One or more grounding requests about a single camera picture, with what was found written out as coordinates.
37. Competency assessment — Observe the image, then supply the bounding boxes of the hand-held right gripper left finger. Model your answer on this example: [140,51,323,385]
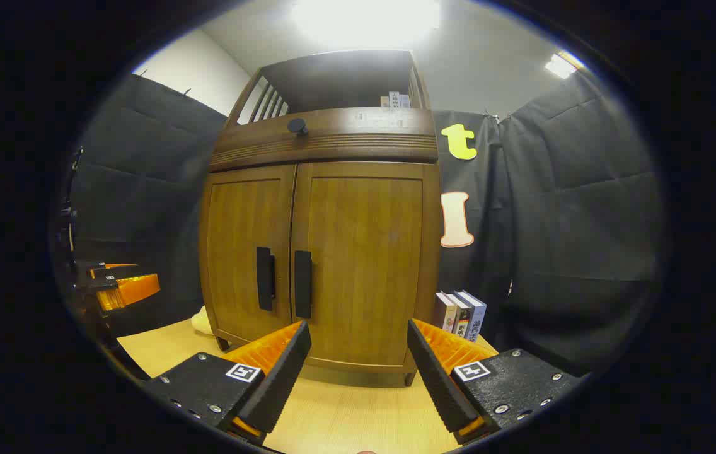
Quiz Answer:
[144,320,313,445]

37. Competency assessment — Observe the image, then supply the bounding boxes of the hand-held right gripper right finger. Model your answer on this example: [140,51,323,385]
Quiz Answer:
[407,318,589,445]

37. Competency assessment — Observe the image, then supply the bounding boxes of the black door handle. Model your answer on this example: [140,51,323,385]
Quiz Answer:
[256,247,276,311]
[294,250,313,319]

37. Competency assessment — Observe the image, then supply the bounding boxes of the wooden cabinet door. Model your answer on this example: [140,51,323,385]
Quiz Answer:
[291,161,442,373]
[200,165,297,346]

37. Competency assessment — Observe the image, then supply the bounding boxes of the wooden double-door shoe cabinet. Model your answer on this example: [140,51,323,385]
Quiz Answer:
[199,49,442,387]

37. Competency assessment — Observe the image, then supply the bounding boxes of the dark cover book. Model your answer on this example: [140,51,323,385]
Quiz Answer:
[435,292,458,333]

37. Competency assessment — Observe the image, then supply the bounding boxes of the blue spine book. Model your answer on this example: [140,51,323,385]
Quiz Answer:
[456,290,487,343]

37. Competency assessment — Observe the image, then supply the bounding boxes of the cream soft object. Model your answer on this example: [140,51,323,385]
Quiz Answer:
[191,306,215,336]

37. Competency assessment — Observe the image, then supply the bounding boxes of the black backdrop cloth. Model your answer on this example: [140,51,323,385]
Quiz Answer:
[68,69,667,379]

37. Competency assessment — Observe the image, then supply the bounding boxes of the small ceiling light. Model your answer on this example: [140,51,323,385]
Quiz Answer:
[545,52,586,79]

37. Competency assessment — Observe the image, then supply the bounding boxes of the large ceiling light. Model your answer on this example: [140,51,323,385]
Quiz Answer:
[292,0,442,48]

